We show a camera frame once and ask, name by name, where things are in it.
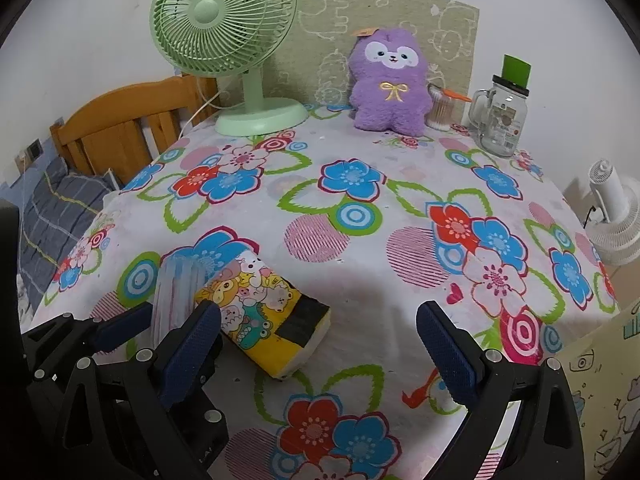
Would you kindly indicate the yellow cartoon tissue pack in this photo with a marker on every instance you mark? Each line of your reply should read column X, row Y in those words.
column 265, row 310

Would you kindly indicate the gray plaid pillow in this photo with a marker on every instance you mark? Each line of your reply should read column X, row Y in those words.
column 60, row 210

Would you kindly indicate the wooden bed headboard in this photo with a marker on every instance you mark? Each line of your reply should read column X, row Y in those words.
column 115, row 125

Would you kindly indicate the green desk fan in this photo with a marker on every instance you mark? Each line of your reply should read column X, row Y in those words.
column 220, row 15

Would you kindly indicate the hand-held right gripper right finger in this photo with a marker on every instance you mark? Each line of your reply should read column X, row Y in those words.
column 445, row 350

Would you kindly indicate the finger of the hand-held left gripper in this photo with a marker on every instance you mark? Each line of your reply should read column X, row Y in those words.
column 122, row 327

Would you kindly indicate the glass mason jar mug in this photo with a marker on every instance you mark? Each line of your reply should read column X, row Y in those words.
column 500, row 120

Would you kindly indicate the purple plush toy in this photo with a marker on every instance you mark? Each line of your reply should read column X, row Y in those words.
column 390, row 90

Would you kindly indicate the green card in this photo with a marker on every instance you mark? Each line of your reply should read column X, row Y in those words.
column 516, row 70

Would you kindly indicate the clear pack of face masks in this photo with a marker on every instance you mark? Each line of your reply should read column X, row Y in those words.
column 175, row 285

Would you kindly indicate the small glass with orange item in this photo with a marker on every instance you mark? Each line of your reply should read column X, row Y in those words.
column 440, row 110

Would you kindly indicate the white floor fan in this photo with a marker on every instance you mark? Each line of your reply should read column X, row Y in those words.
column 615, row 220

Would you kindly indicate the floral tablecloth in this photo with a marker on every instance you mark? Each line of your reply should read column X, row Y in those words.
column 360, row 280

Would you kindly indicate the beige patterned wall panel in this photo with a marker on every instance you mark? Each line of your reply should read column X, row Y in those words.
column 330, row 25

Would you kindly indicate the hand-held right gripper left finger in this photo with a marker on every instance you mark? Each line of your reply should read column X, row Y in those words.
column 192, row 345

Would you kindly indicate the yellow-green cartoon storage box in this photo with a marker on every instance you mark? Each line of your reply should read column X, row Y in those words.
column 610, row 390

